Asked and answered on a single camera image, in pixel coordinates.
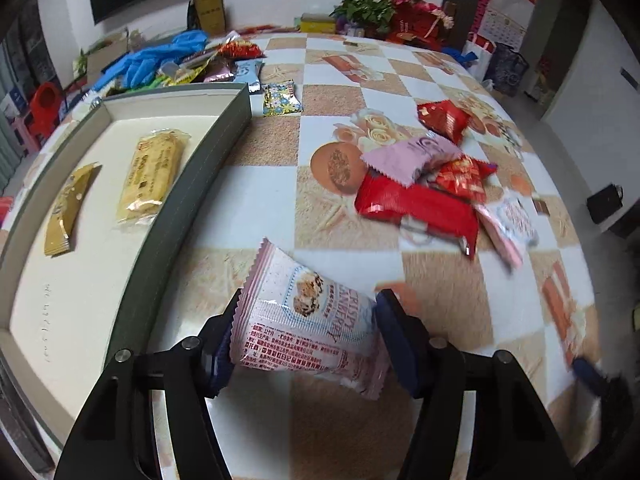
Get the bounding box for large pink cranberry crisp packet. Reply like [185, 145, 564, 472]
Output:
[230, 238, 390, 400]

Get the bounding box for long red snack packet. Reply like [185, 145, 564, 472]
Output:
[355, 170, 480, 260]

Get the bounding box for small pink-white snack packet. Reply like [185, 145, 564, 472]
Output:
[473, 193, 538, 269]

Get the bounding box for red foil candy packet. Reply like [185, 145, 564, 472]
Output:
[431, 155, 498, 204]

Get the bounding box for plain pink snack packet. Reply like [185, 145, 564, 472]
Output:
[361, 133, 463, 188]

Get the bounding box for light yellow snack packet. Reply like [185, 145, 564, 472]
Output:
[116, 129, 191, 224]

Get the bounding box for dark gold snack packet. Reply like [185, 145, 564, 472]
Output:
[43, 162, 102, 257]

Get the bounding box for black handbag on floor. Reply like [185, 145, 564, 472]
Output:
[586, 183, 624, 224]

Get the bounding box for green-sided shallow box tray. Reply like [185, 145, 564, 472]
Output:
[1, 84, 252, 445]

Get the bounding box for colourful small candy packet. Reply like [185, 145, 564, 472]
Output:
[262, 80, 303, 116]

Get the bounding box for blue ribbon bow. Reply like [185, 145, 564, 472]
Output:
[442, 47, 478, 68]

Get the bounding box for dark patterned gift bag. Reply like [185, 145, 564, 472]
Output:
[484, 42, 529, 96]

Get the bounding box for light blue snack packet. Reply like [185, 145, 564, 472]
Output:
[234, 58, 264, 94]

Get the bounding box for red plastic stool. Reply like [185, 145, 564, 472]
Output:
[29, 81, 62, 140]

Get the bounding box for red snack bag far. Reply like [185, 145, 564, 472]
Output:
[218, 38, 264, 61]

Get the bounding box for pink flower red gift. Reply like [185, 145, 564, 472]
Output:
[386, 0, 454, 51]

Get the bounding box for green potted plant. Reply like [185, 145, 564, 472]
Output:
[331, 0, 395, 38]

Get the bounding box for yellow-green box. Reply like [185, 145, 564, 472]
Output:
[298, 13, 336, 35]

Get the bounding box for cardboard box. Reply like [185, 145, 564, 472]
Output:
[87, 29, 129, 86]

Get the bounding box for yellow-black paper bag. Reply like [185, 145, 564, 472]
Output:
[186, 0, 227, 36]

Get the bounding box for white red-handled gift bag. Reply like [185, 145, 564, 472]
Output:
[462, 32, 496, 82]

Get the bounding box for wall calendar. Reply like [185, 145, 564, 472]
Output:
[478, 0, 535, 51]

